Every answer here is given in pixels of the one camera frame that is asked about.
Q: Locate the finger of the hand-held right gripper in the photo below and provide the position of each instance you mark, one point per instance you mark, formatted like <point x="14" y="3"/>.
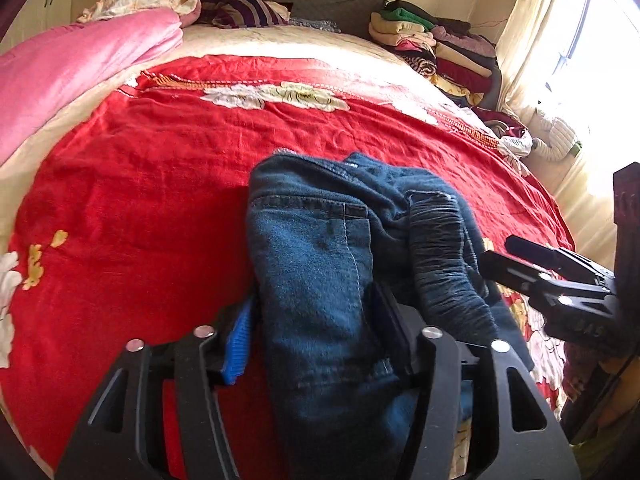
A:
<point x="560" y="260"/>
<point x="520" y="275"/>

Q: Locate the pink quilt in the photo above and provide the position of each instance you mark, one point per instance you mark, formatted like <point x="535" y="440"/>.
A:
<point x="65" y="70"/>

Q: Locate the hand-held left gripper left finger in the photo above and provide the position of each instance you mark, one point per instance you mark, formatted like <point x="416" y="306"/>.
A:
<point x="237" y="347"/>

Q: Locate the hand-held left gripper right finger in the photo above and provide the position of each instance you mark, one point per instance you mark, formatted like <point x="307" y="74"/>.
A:
<point x="400" y="330"/>

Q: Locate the red floral blanket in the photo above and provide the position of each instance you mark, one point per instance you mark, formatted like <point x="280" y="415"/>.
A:
<point x="125" y="185"/>

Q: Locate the grey knitted cloth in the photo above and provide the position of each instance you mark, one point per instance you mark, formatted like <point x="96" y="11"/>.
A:
<point x="312" y="25"/>

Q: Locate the blue denim pants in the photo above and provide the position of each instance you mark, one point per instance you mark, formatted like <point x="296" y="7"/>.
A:
<point x="310" y="260"/>

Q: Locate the purple striped pillow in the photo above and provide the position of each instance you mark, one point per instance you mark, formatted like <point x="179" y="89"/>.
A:
<point x="235" y="7"/>

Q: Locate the maroon patterned cloth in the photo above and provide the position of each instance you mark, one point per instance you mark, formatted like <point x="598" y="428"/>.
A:
<point x="505" y="132"/>

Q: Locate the pile of folded clothes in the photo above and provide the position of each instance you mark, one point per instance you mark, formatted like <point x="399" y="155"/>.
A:
<point x="450" y="60"/>

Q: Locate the cream curtain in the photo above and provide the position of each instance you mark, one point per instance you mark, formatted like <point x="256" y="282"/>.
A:
<point x="530" y="25"/>

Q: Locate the window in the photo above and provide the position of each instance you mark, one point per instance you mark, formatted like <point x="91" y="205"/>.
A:
<point x="595" y="20"/>

